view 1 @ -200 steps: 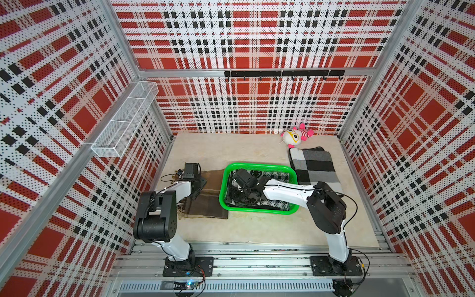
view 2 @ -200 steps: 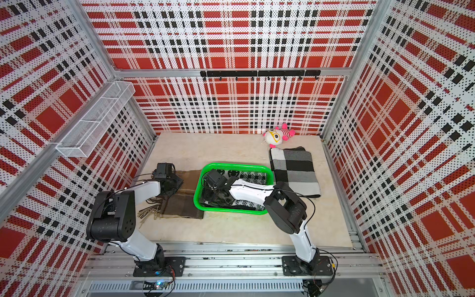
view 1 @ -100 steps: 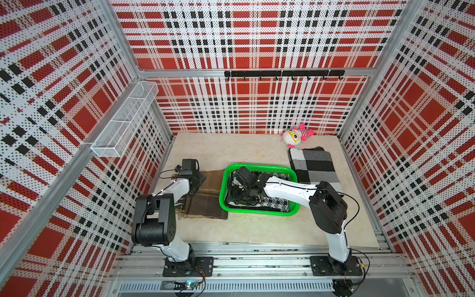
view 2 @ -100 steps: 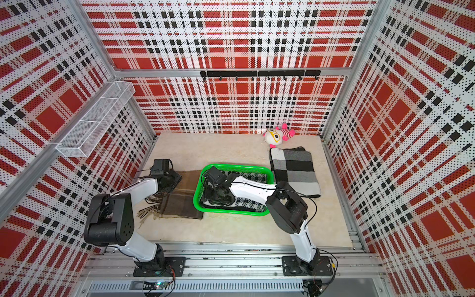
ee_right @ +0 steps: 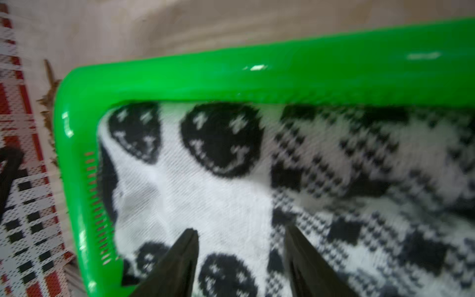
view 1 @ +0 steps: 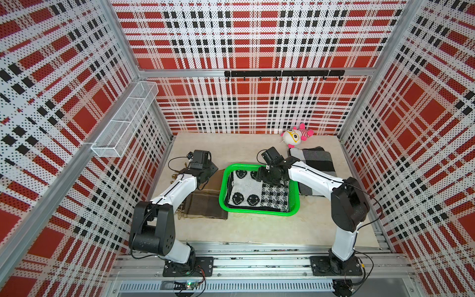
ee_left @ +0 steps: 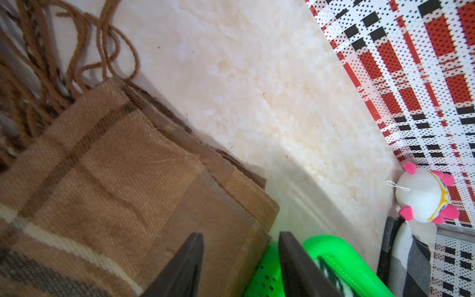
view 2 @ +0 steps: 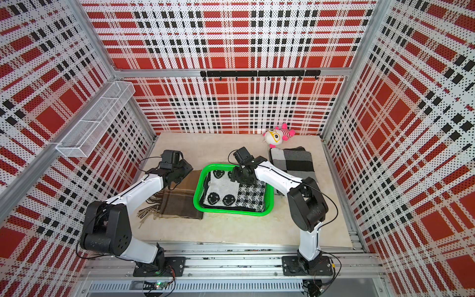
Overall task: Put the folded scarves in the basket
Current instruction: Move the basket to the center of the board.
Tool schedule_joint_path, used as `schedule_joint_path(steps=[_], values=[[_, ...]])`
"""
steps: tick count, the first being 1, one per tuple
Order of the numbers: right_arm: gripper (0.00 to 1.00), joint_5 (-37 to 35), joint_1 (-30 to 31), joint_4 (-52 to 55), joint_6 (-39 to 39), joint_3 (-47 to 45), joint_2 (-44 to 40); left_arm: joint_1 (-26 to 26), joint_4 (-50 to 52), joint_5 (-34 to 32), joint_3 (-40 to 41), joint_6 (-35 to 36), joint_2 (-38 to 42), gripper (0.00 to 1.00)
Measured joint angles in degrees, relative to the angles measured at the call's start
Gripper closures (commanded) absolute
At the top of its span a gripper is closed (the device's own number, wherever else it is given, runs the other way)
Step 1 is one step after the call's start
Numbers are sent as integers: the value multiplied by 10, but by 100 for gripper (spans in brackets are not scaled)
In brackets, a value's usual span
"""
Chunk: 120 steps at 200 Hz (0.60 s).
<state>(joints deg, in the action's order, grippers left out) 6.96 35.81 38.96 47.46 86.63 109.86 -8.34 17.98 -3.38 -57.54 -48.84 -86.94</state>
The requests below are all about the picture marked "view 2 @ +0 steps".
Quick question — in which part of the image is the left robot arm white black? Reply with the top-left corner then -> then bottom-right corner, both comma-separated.
77,160 -> 193,272

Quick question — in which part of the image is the white wire mesh shelf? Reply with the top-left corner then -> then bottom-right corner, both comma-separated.
56,81 -> 135,158

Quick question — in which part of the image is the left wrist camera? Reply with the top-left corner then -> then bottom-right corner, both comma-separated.
159,150 -> 183,170

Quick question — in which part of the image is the green circuit board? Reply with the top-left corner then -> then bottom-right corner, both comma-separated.
142,281 -> 169,291

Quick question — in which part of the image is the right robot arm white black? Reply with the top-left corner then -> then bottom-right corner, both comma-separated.
231,158 -> 329,273

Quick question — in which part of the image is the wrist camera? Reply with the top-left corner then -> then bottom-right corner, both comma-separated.
159,150 -> 183,170
233,147 -> 254,165

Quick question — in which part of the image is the black hook rail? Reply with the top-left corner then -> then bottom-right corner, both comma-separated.
200,70 -> 322,79

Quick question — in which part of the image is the brown plaid fringed scarf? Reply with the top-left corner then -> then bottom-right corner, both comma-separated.
137,171 -> 204,223

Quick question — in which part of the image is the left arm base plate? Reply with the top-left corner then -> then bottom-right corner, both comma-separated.
133,257 -> 186,277

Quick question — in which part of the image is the green plastic basket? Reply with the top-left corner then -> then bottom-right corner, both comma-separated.
193,164 -> 275,217

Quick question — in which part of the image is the grey black checked scarf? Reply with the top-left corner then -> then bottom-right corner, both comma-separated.
269,147 -> 317,181

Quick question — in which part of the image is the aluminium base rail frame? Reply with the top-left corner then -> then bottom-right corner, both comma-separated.
73,242 -> 392,297

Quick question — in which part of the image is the pink white plush toy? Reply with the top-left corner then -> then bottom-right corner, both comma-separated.
263,123 -> 296,149

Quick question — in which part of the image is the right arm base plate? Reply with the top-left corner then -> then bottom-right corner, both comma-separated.
282,256 -> 333,277

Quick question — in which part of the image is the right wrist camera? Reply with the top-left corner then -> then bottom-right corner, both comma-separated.
233,147 -> 254,165

